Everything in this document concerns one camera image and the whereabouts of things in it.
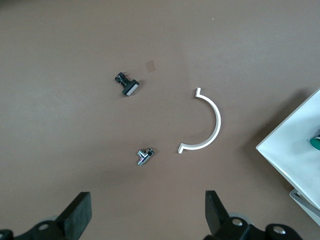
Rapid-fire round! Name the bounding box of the white drawer cabinet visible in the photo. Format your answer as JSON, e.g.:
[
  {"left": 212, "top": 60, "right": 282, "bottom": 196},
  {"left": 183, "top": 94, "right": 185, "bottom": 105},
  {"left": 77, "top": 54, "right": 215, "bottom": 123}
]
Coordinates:
[{"left": 289, "top": 189, "right": 320, "bottom": 227}]

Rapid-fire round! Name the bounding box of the green push button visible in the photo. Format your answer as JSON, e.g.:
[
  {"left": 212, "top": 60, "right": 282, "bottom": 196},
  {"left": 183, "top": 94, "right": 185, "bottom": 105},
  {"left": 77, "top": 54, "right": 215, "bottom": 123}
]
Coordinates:
[{"left": 308, "top": 133, "right": 320, "bottom": 152}]

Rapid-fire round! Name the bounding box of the chrome pipe fitting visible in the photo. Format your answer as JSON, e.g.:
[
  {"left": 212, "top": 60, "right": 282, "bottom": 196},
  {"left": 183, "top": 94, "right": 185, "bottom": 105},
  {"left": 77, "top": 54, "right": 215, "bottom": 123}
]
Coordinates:
[{"left": 136, "top": 147, "right": 155, "bottom": 167}]

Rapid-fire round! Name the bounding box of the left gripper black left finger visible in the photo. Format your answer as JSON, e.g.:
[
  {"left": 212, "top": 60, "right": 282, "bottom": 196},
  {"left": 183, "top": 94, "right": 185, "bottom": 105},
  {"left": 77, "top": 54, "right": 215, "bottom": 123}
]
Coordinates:
[{"left": 14, "top": 191, "right": 92, "bottom": 240}]

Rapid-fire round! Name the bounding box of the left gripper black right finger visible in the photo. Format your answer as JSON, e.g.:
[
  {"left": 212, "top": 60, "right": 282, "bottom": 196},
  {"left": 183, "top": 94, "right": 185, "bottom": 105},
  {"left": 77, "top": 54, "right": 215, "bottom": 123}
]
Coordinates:
[{"left": 203, "top": 190, "right": 251, "bottom": 240}]

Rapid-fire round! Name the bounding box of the black square push button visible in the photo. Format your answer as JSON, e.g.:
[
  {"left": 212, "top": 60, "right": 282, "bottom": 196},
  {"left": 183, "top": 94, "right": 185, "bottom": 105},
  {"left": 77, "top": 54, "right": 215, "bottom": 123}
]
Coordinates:
[{"left": 114, "top": 71, "right": 140, "bottom": 97}]

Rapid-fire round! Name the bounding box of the white half ring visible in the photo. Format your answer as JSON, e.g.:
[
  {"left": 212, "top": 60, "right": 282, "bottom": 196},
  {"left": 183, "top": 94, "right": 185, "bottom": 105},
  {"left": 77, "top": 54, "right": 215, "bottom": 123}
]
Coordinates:
[{"left": 176, "top": 87, "right": 222, "bottom": 155}]

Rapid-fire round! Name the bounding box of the white tray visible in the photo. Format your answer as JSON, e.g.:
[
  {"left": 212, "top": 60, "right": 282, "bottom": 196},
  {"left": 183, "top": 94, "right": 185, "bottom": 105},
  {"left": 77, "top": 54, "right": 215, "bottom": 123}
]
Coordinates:
[{"left": 255, "top": 87, "right": 320, "bottom": 221}]

